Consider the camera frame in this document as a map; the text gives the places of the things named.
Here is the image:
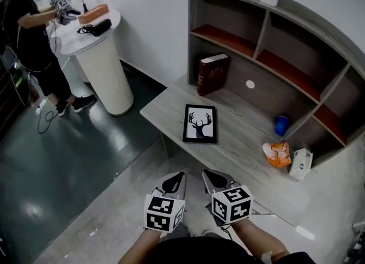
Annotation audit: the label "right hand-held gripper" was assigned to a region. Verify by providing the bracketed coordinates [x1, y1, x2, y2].
[201, 169, 254, 226]

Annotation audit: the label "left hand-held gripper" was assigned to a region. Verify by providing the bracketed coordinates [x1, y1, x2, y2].
[143, 171, 188, 234]

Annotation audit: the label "framed deer picture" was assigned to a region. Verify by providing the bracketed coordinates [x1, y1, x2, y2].
[182, 104, 218, 144]

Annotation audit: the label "person's right forearm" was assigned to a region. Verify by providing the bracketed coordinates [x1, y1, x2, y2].
[230, 218, 287, 262]

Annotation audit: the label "person's left forearm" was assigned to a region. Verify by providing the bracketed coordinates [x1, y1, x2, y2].
[118, 227, 165, 264]

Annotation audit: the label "grey wooden desk shelf unit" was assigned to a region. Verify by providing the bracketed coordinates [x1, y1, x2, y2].
[187, 0, 365, 169]

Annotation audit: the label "person's grey trousers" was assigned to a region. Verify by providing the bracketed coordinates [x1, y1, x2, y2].
[159, 222, 191, 239]

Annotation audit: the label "person's white shoe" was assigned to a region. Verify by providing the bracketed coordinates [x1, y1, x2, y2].
[201, 229, 226, 240]

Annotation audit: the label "orange snack bag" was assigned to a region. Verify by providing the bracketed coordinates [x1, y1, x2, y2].
[262, 141, 293, 169]

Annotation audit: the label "person's black shirt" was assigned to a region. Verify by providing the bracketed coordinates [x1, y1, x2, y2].
[152, 235, 316, 264]

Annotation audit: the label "blue cup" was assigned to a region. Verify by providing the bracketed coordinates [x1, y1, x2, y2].
[274, 115, 290, 136]

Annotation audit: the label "white tissue pack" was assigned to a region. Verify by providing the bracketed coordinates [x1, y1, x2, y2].
[288, 148, 314, 182]

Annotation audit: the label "dark red hardcover book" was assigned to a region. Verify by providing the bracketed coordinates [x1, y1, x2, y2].
[196, 53, 231, 97]

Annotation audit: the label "white power strip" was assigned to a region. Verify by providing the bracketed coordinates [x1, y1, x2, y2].
[35, 99, 48, 115]

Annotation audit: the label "black cylindrical speaker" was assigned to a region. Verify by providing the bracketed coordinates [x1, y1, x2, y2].
[90, 18, 112, 37]

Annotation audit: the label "orange wooden box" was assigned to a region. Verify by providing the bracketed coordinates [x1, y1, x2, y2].
[78, 4, 110, 25]

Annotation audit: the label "white round pedestal table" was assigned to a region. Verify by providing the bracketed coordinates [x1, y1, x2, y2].
[54, 8, 135, 116]

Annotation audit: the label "black floor cable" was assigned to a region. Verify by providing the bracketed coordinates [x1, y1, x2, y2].
[37, 110, 58, 135]

